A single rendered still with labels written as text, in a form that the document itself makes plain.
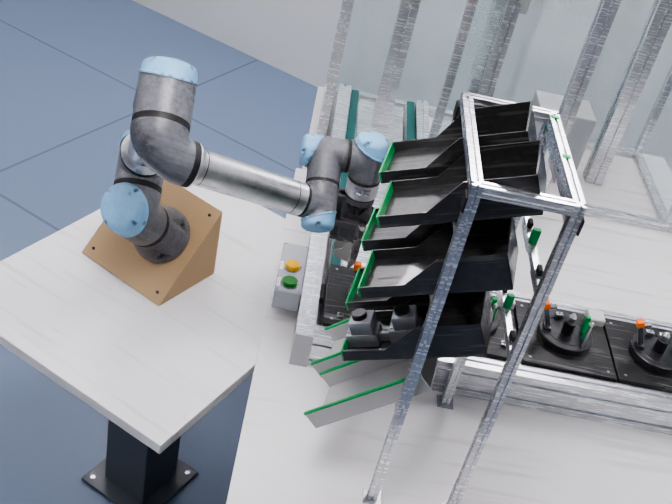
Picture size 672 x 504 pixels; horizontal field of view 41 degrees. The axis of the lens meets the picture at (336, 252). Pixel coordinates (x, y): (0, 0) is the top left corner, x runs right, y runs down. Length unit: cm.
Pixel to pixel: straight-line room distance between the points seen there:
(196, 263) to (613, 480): 114
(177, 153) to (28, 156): 273
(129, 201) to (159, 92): 42
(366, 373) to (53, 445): 145
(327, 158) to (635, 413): 99
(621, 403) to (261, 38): 384
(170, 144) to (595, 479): 122
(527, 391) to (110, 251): 112
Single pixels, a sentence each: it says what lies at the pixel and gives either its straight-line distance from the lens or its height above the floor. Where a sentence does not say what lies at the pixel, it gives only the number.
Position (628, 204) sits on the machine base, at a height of 86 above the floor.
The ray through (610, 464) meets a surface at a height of 86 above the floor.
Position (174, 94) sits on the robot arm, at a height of 153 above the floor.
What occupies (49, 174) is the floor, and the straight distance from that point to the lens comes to 433.
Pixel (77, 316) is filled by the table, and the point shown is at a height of 86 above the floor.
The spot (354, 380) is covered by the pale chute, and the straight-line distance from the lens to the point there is 192.
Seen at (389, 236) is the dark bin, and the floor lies 137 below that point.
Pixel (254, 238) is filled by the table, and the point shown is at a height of 86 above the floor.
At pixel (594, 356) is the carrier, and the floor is 97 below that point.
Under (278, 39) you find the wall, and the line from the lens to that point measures 553.
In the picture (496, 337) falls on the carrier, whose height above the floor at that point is 97.
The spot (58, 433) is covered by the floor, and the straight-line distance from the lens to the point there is 314.
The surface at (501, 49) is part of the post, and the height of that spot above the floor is 161.
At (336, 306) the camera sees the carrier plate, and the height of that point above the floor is 97.
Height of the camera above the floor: 236
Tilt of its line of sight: 36 degrees down
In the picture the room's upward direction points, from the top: 13 degrees clockwise
